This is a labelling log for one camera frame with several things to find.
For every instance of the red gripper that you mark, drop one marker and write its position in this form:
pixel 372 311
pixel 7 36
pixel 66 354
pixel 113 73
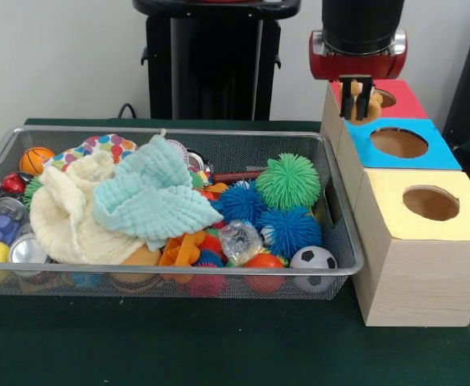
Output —
pixel 355 66

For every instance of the small brown plush toy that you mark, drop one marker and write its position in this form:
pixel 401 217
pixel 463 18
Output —
pixel 376 105

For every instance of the large green spiky ball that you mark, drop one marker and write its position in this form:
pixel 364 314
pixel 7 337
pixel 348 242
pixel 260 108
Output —
pixel 287 181

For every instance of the light blue muslin cloth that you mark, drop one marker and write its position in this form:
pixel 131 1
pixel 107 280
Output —
pixel 158 201

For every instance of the cream muslin cloth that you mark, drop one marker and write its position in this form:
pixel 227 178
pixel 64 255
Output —
pixel 66 225

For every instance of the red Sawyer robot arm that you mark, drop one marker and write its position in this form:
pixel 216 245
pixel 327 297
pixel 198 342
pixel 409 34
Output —
pixel 359 24

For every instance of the wooden box with three holes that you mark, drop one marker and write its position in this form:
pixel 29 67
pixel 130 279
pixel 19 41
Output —
pixel 420 281

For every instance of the shallow mesh bin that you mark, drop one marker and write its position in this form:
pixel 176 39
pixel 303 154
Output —
pixel 98 281

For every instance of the blue spiky ball with eyes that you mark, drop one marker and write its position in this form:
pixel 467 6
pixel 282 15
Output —
pixel 291 231

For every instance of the small soccer ball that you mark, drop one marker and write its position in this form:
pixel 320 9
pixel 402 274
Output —
pixel 313 258

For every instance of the red ball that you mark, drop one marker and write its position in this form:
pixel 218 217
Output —
pixel 264 262

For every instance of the orange toy building block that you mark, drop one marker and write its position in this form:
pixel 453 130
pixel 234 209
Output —
pixel 178 251

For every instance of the polka dot cloth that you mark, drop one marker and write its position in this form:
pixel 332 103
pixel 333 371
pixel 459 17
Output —
pixel 106 144

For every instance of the small orange basketball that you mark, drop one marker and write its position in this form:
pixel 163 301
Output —
pixel 34 161

